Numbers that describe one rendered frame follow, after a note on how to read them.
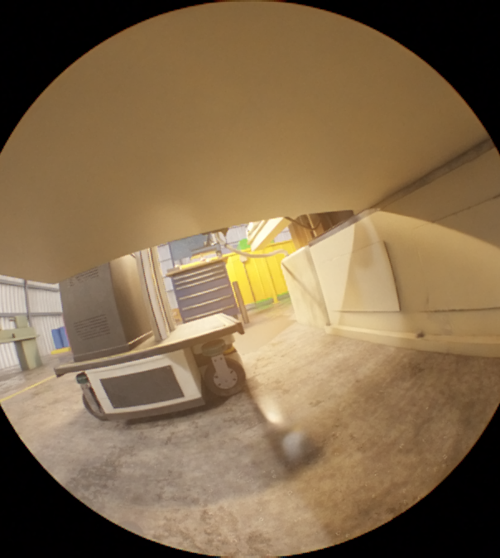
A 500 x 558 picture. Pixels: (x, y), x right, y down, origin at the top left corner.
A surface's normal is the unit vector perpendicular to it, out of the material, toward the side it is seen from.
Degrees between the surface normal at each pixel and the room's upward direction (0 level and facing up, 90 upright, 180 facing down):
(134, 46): 180
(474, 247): 90
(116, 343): 90
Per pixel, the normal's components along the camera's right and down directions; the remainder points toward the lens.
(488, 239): -0.93, 0.26
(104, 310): 0.26, -0.14
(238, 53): 0.29, 0.96
